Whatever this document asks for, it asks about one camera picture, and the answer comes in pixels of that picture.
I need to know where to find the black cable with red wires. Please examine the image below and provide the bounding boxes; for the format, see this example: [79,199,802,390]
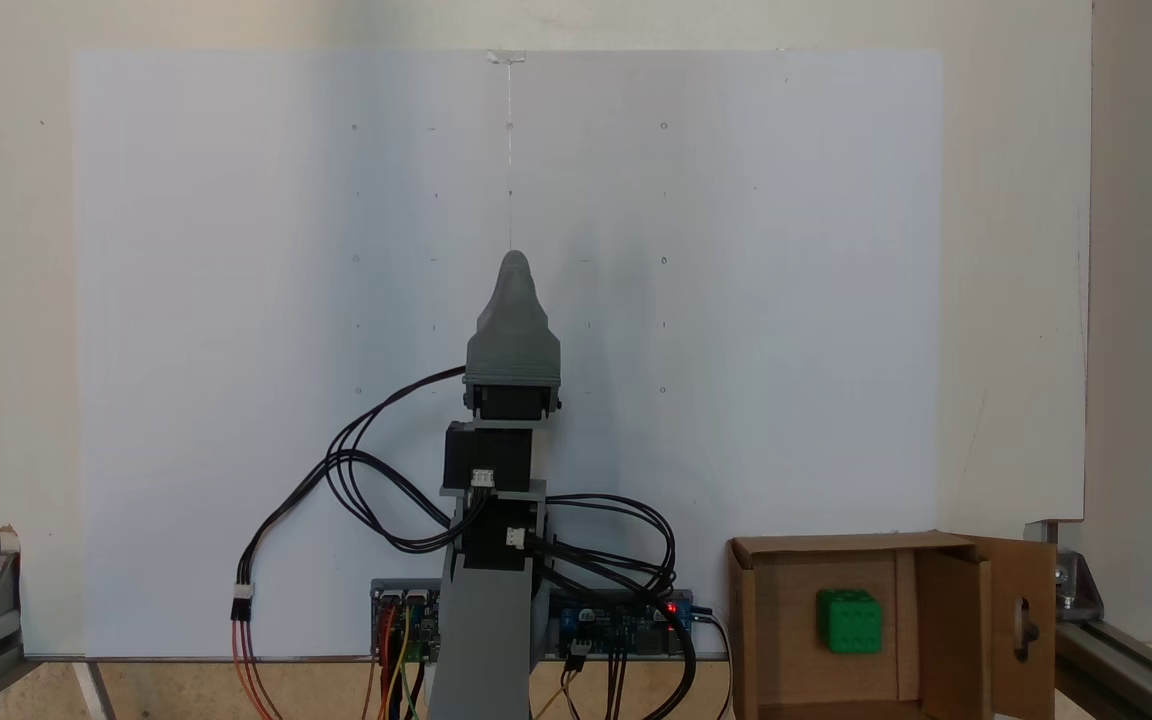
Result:
[230,450,462,720]

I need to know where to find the white paper sheet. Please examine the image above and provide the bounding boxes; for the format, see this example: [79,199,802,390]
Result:
[71,48,943,661]

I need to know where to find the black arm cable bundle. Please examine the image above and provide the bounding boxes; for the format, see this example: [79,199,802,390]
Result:
[524,490,699,720]

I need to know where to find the circuit board with coloured wires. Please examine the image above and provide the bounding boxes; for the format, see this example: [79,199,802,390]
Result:
[370,578,443,664]

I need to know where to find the green die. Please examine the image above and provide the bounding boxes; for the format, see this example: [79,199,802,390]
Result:
[815,588,884,656]

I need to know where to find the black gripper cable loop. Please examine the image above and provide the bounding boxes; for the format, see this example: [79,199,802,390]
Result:
[321,366,482,558]

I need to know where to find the coloured jumper wires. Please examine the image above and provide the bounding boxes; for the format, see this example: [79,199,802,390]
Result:
[361,600,432,720]

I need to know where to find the brown cardboard box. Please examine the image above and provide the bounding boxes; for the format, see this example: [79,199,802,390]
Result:
[726,531,1058,720]

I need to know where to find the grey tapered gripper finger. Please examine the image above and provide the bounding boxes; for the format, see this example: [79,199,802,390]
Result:
[476,250,551,348]

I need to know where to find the blue circuit board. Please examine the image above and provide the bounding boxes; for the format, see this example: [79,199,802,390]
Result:
[548,590,697,659]

